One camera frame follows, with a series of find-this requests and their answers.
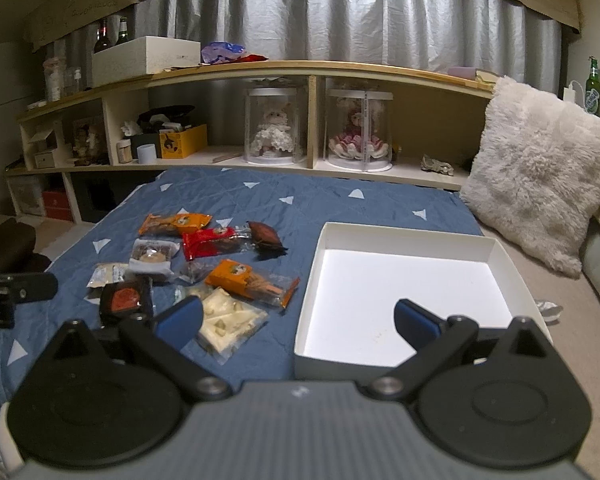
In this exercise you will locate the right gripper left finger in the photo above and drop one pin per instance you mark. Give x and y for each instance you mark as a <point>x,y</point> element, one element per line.
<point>157,344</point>

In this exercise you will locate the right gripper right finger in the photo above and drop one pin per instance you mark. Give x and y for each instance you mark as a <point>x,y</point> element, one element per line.
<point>439,345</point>

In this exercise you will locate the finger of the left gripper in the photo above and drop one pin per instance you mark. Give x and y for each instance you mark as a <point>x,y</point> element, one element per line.
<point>21,288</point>

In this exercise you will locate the black red mooncake pack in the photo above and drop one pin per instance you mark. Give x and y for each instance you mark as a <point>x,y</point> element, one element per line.
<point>123,299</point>

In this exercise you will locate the white nougat snack pack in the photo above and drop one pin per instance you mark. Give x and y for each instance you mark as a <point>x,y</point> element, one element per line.
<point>227,323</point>

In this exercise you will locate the clear pastry pack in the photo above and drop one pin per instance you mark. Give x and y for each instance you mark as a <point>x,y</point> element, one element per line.
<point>153,258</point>

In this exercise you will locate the orange snack pack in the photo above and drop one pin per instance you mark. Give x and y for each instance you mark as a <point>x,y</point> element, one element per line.
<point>177,224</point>
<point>246,282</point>

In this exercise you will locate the red snack pack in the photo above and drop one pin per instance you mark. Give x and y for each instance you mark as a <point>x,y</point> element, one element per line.
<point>215,242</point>

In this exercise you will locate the small round ball snack pack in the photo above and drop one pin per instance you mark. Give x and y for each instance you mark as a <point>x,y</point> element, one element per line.
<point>199,290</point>

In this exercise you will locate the small dark candy pack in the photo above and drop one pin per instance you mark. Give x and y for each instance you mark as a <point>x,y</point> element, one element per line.
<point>192,272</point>

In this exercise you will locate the small silver snack pack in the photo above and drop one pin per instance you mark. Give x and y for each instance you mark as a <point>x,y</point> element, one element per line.
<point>106,274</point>

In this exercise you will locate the crumpled silver wrapper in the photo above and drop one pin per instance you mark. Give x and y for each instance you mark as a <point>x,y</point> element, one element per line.
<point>549,311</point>

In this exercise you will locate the dark brown snack pack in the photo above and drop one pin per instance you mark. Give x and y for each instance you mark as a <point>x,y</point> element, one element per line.
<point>266,240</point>

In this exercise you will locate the small ornament on shelf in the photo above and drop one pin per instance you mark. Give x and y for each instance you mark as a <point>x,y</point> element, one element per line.
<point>429,164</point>

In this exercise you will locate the white roll on shelf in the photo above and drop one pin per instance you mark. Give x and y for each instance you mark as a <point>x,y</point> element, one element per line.
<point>146,154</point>

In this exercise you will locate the blue quilt with triangles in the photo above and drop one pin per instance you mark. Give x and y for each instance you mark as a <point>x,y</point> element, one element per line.
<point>81,407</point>

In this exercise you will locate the yellow box on shelf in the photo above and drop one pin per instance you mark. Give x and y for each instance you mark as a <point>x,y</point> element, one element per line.
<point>179,145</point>

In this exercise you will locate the fluffy white pillow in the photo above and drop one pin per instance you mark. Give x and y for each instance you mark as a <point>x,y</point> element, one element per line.
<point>536,177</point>

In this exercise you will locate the wooden headboard shelf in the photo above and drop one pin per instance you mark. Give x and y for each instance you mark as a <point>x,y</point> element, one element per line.
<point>433,114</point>

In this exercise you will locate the red dress doll in case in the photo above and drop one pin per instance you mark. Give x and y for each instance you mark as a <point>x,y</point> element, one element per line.
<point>357,135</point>

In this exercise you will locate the white dress doll in case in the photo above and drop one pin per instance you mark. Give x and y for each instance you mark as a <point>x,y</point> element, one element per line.
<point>274,125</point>

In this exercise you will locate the white storage box on shelf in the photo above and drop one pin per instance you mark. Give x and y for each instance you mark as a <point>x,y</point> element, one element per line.
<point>143,56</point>

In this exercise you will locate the green glass bottle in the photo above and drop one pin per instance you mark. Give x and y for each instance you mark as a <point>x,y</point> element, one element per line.
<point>592,89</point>

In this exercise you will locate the grey curtain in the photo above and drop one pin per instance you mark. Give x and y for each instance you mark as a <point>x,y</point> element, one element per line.
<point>499,35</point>

